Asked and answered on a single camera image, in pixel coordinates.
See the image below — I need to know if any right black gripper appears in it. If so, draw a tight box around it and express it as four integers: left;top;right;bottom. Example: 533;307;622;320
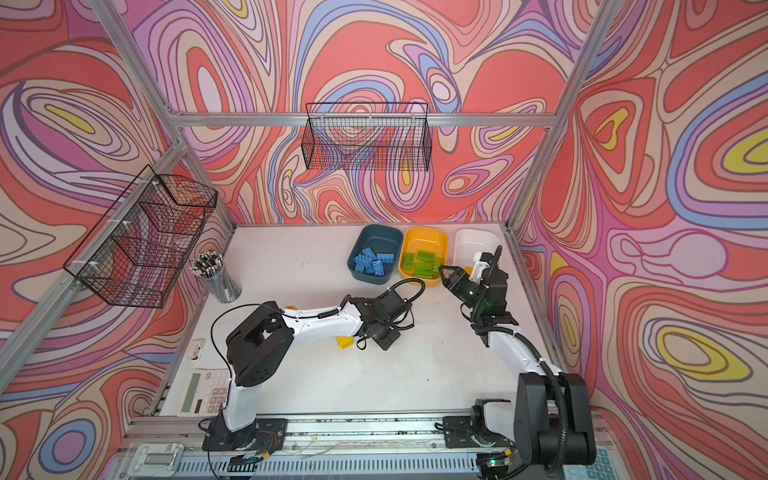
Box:
439;264;486;311

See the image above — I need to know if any green lego pair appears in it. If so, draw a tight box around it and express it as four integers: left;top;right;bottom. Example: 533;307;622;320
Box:
431;257;442;278
413;270;435;279

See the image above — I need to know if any yellow lego bottom cluster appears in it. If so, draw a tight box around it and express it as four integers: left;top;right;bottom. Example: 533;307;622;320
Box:
336;336;356;349

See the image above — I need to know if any blue lego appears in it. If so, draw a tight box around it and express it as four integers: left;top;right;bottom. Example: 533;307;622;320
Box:
354;256;374;275
371;259;385;277
360;247;377;261
376;253;395;264

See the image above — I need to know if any blue lego bottom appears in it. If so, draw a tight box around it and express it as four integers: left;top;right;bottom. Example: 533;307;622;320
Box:
354;256;374;275

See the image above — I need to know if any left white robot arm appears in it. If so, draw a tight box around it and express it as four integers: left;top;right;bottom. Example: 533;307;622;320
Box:
202;278;426;454

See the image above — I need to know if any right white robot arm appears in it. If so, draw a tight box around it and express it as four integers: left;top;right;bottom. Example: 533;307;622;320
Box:
438;247;597;479

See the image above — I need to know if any white plastic bin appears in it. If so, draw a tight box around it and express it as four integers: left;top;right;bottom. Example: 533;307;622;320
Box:
452;228;501;281

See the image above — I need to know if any yellow plastic bin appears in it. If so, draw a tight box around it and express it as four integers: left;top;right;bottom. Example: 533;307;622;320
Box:
398;227;448;287

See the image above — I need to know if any metal cup of pens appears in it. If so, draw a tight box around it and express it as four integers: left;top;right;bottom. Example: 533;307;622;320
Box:
191;250;242;303

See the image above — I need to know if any pink calculator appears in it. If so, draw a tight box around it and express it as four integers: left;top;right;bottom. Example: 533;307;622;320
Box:
177;368;230;416

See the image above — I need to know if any teal calculator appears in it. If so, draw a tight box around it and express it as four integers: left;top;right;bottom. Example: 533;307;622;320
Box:
563;446;621;480

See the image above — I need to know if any black wire basket back wall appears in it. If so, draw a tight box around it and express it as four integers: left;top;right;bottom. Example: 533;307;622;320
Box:
301;101;433;172

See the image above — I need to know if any black wire basket wall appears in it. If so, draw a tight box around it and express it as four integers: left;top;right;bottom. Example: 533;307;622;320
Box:
301;101;433;172
63;166;218;309

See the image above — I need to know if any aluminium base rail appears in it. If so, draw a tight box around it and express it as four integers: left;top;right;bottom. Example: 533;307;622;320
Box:
113;410;607;478

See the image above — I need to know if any black wire basket left wall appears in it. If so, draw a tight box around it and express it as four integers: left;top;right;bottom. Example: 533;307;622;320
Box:
63;166;218;309

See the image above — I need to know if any white device on rail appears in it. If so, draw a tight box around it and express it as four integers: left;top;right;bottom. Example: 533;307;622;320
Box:
126;443;185;478

